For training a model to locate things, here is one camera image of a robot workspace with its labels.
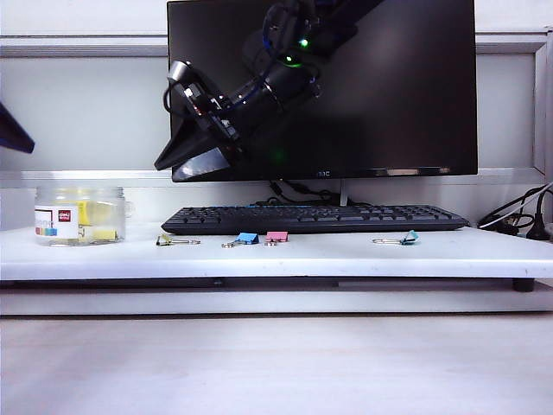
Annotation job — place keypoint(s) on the white desk riser board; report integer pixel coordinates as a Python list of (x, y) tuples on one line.
[(302, 259)]

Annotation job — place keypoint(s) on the shiny silver partition rail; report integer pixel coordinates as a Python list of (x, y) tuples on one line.
[(86, 177)]

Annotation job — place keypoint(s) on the black riser foot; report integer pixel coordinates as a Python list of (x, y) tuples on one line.
[(523, 286)]

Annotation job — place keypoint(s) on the gray aluminium partition rail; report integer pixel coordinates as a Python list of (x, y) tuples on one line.
[(86, 49)]

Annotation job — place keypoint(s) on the clear plastic jar with label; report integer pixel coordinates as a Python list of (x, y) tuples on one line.
[(58, 216)]

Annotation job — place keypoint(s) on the blue binder clip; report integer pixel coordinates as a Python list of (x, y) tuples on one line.
[(248, 238)]

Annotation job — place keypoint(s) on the small yellow binder clip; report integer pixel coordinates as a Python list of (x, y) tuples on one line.
[(163, 240)]

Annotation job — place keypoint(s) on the black power plug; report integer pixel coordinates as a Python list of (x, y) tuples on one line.
[(538, 231)]

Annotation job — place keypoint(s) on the black and blue right arm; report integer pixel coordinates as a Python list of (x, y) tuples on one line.
[(294, 82)]

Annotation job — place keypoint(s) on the black computer monitor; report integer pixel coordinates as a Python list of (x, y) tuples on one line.
[(389, 86)]

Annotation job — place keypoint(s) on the teal binder clip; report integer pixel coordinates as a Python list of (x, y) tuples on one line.
[(409, 238)]

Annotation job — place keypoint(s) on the black computer keyboard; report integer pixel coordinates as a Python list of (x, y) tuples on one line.
[(311, 220)]

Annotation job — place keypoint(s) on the aluminium partition post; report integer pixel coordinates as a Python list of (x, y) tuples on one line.
[(540, 108)]

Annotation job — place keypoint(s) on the silver monitor stand leg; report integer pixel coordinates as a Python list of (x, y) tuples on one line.
[(344, 194)]

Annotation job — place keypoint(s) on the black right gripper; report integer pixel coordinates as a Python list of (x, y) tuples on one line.
[(233, 125)]

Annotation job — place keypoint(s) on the pink binder clip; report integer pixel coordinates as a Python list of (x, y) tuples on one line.
[(276, 236)]

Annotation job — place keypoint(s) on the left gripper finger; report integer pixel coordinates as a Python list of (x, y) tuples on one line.
[(13, 136)]

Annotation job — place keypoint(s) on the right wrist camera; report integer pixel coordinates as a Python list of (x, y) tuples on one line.
[(179, 71)]

